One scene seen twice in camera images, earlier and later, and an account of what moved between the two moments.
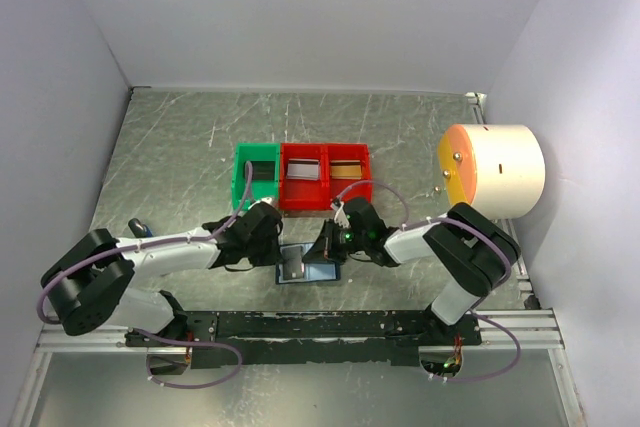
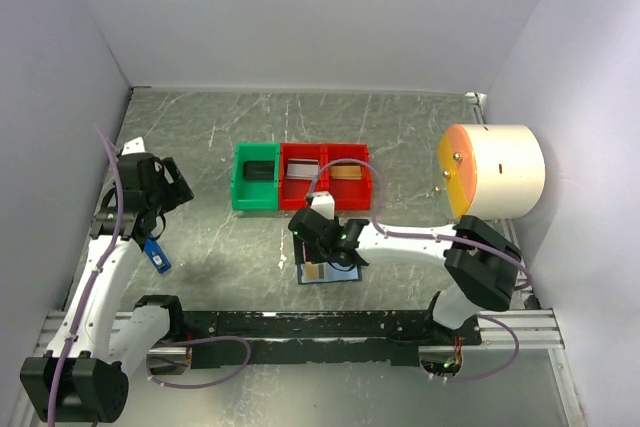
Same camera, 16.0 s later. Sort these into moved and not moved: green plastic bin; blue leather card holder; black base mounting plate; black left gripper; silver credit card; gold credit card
Moved: black left gripper; blue leather card holder
Not moved: black base mounting plate; gold credit card; green plastic bin; silver credit card
